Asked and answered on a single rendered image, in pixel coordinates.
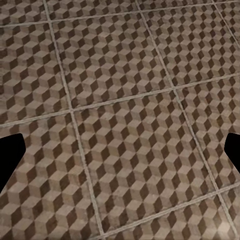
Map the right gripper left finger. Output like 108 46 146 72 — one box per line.
0 133 26 193

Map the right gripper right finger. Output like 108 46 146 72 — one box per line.
224 133 240 173

